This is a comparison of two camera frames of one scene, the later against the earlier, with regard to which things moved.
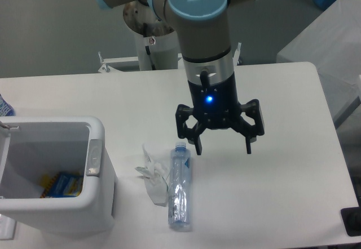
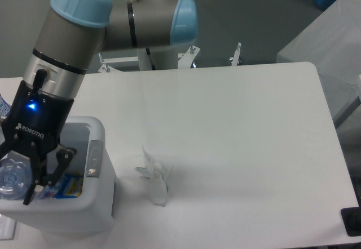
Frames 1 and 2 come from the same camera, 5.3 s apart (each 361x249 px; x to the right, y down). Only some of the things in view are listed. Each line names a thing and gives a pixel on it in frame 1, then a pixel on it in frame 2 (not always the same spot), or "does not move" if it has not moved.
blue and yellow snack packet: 62,185 does not move
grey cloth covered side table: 333,44 does not move
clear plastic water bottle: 179,195 -> 16,180
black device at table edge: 351,217 does not move
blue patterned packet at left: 5,109 does not move
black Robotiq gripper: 218,106 -> 38,119
